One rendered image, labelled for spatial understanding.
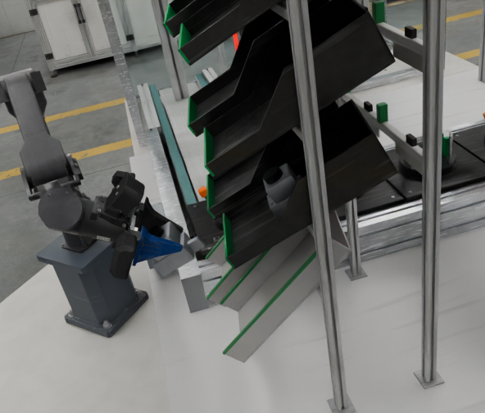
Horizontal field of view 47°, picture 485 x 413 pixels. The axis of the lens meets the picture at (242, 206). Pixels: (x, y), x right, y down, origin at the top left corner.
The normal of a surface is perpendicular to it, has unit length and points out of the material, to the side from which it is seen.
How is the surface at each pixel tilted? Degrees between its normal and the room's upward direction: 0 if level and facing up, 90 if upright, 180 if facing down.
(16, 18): 90
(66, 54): 90
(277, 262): 90
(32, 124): 30
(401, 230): 90
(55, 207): 58
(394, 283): 0
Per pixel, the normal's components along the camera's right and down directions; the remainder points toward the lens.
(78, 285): -0.50, 0.53
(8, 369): -0.17, -0.84
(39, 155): -0.02, -0.64
